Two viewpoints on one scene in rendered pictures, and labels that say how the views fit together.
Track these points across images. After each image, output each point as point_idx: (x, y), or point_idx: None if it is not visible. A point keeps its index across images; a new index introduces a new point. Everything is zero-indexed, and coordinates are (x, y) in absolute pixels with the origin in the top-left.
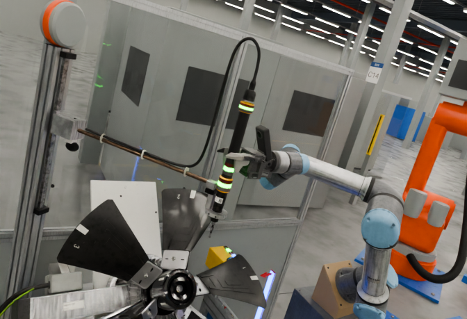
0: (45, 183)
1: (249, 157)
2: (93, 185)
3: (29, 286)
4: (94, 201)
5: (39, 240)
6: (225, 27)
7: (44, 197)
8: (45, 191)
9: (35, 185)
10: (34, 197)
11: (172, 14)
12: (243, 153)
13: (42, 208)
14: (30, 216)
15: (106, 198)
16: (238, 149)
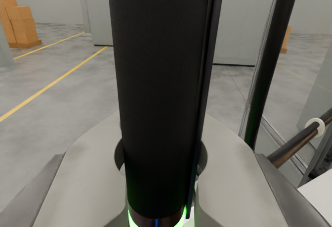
0: (331, 152)
1: (29, 187)
2: (329, 173)
3: (199, 169)
4: (309, 187)
5: None
6: None
7: (326, 167)
8: (329, 161)
9: (320, 147)
10: (315, 158)
11: None
12: (115, 182)
13: (317, 175)
14: (306, 173)
15: (325, 200)
16: (120, 122)
